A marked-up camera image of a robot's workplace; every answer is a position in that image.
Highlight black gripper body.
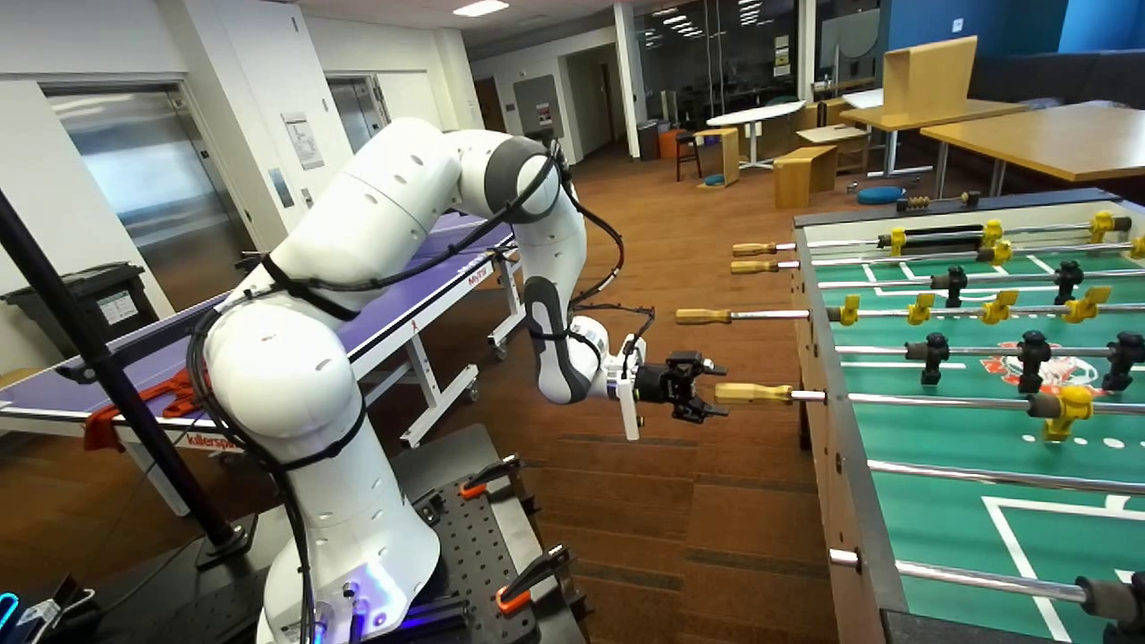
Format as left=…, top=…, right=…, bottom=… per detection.
left=636, top=353, right=698, bottom=422

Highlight wooden foosball rod handle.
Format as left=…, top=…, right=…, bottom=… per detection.
left=731, top=238, right=775, bottom=256
left=672, top=309, right=733, bottom=326
left=731, top=256, right=775, bottom=275
left=716, top=384, right=793, bottom=403

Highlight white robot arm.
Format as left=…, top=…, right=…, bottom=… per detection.
left=187, top=117, right=711, bottom=644

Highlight orange black clamp far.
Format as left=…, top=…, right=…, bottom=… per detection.
left=458, top=453, right=518, bottom=502

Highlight orange black clamp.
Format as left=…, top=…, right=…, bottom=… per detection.
left=458, top=453, right=518, bottom=502
left=495, top=545, right=573, bottom=616

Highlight wooden bench stool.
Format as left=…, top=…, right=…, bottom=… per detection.
left=772, top=148, right=833, bottom=210

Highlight orange black clamp near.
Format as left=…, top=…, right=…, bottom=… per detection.
left=495, top=545, right=573, bottom=616

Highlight white round table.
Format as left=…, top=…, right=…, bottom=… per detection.
left=705, top=99, right=805, bottom=171

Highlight green foosball table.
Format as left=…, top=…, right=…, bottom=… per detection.
left=799, top=192, right=1145, bottom=644

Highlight yellow foosball player front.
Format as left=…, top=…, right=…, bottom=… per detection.
left=1041, top=384, right=1094, bottom=443

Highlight wooden table right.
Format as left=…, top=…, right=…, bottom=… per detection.
left=922, top=99, right=1145, bottom=195

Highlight black tripod stand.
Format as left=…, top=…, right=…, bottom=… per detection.
left=0, top=192, right=251, bottom=567

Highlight purple ping pong table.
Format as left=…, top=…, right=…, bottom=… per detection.
left=0, top=216, right=521, bottom=453

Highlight black trash bin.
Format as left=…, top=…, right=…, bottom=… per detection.
left=9, top=262, right=153, bottom=353

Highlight red clamp on table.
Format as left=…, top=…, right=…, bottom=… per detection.
left=81, top=368, right=201, bottom=453

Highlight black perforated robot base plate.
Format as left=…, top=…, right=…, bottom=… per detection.
left=81, top=422, right=595, bottom=644

